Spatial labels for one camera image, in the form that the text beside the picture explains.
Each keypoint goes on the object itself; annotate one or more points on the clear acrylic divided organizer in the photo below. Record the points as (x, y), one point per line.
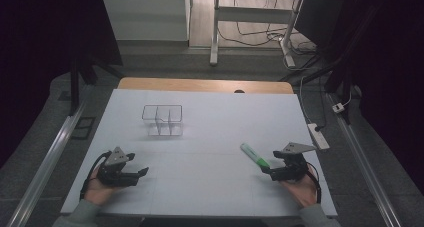
(162, 119)

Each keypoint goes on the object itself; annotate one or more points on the person's right hand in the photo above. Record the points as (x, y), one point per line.
(305, 192)

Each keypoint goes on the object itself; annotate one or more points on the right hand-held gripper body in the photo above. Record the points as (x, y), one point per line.
(295, 167)

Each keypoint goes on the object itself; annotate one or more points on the white table cover board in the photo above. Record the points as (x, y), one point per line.
(213, 127)

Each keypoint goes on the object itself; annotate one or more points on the aluminium rail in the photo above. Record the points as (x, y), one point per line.
(43, 167)
(363, 167)

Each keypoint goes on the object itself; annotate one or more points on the small white adapter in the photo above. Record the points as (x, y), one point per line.
(338, 107)

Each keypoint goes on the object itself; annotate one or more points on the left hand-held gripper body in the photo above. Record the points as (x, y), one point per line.
(113, 173)

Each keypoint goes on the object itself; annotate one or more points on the black metal stand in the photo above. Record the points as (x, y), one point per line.
(76, 83)

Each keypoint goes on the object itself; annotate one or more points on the person's left hand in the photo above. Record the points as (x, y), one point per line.
(98, 192)

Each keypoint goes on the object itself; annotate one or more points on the white power strip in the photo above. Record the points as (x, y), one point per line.
(318, 136)

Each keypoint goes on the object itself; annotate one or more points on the black floor frame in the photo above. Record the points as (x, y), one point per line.
(83, 128)

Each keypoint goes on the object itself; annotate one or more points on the green highlighter pen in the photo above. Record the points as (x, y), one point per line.
(255, 155)

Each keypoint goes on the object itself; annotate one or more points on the white desk frame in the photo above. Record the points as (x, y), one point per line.
(253, 15)

